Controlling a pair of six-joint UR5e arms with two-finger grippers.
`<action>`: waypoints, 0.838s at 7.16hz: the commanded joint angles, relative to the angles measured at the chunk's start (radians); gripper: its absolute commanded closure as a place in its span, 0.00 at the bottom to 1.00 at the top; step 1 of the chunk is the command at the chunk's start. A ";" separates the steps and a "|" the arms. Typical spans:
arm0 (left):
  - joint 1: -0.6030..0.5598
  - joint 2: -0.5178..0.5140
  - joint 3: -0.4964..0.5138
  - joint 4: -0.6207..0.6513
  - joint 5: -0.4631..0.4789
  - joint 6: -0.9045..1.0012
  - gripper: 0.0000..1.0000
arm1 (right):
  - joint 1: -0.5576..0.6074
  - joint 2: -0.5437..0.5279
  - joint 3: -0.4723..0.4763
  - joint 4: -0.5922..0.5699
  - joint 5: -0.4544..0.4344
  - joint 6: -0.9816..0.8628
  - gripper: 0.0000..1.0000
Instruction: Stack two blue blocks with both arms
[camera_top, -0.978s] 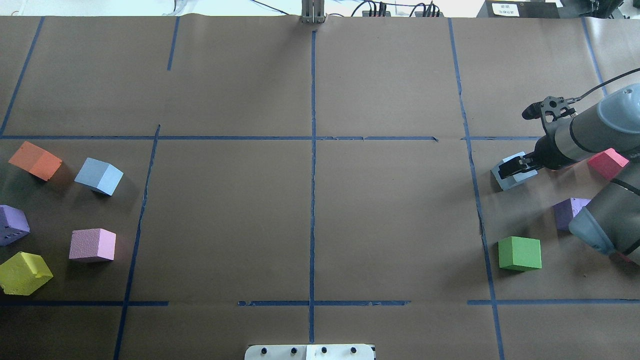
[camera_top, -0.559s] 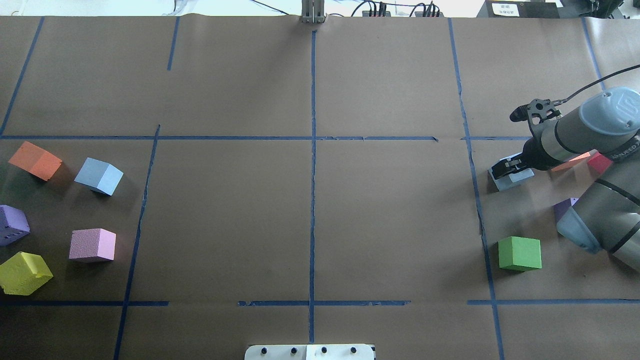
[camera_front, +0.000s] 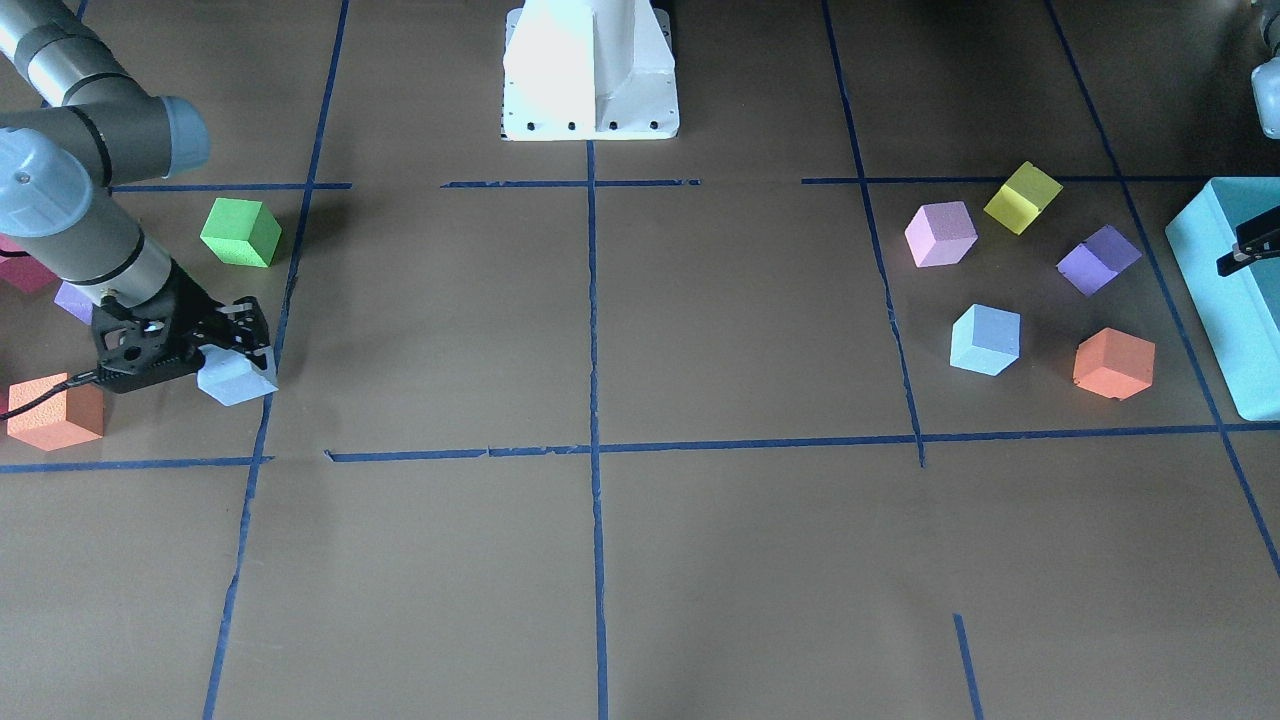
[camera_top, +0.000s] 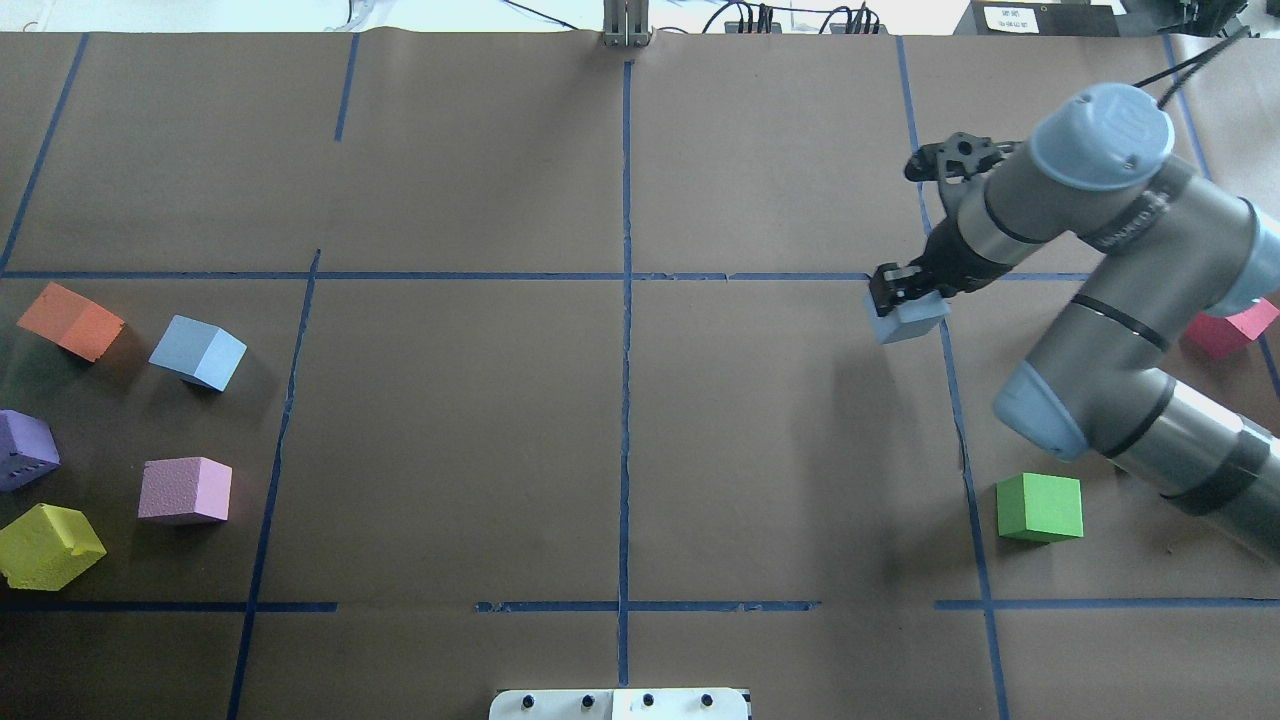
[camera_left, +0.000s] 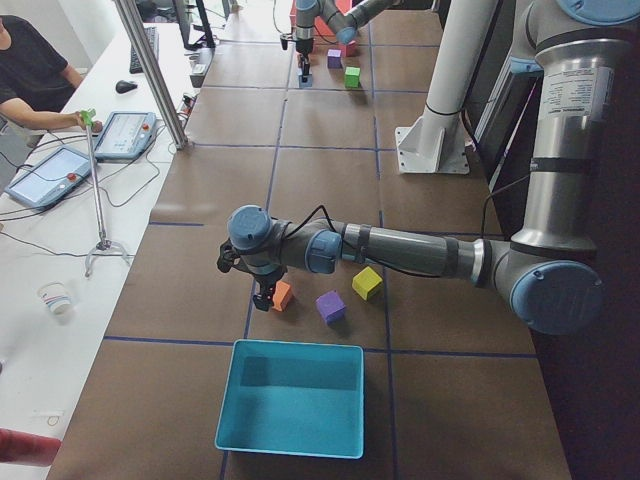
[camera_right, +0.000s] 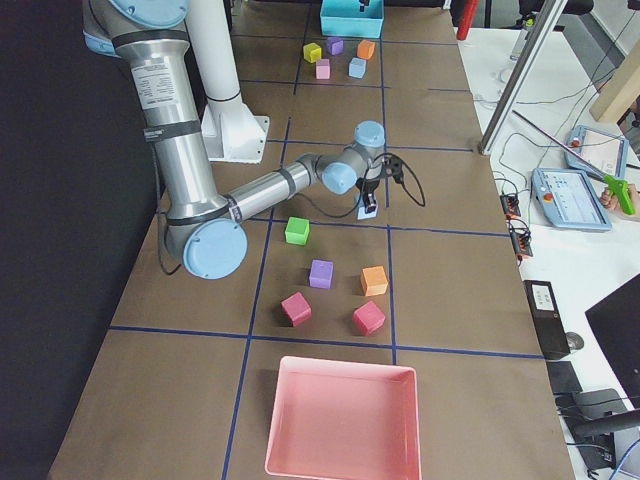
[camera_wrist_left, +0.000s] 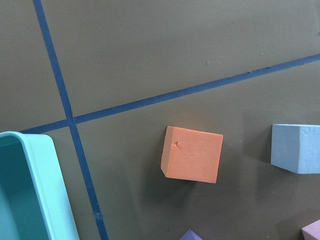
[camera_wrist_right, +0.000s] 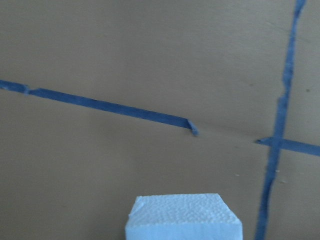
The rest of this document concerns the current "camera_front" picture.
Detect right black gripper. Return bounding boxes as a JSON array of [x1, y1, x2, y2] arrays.
[[92, 263, 278, 389]]

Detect light blue block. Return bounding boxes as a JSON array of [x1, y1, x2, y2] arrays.
[[196, 345, 278, 406], [948, 304, 1021, 375]]

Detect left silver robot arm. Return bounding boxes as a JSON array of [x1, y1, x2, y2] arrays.
[[1216, 1, 1279, 277]]

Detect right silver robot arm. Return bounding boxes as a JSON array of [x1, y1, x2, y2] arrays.
[[1, 1, 276, 405]]

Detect teal plastic bin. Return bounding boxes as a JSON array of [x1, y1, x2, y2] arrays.
[[1166, 177, 1279, 421]]

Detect green foam block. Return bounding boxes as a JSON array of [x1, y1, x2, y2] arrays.
[[198, 197, 282, 268]]

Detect purple foam block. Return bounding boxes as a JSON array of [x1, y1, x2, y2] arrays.
[[54, 281, 96, 325], [1056, 225, 1142, 297]]

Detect orange foam block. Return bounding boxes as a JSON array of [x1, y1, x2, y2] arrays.
[[5, 384, 105, 452], [1071, 328, 1156, 400]]

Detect yellow foam block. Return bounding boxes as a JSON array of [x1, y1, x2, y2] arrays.
[[984, 161, 1062, 236]]

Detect dark red foam block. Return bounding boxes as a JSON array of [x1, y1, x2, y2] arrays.
[[1, 234, 60, 293]]

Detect pink foam block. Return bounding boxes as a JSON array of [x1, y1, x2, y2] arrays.
[[904, 201, 979, 268]]

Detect black camera cable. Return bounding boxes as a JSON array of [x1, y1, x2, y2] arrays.
[[0, 372, 101, 421]]

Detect white pedestal column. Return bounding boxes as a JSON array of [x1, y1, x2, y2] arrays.
[[500, 1, 681, 142]]

